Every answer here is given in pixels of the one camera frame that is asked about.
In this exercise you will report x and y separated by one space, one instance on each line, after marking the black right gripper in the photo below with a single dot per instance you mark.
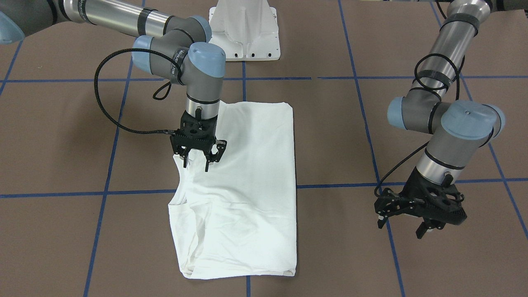
219 148

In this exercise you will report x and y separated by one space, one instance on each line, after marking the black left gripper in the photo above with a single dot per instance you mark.
406 201

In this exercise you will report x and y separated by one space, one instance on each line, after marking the white long-sleeve printed shirt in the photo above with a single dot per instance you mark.
239 217

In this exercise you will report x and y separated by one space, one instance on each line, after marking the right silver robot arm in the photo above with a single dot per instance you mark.
166 46

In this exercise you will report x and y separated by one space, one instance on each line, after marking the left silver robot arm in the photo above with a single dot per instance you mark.
458 128

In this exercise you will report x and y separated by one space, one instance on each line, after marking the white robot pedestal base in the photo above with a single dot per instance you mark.
246 30

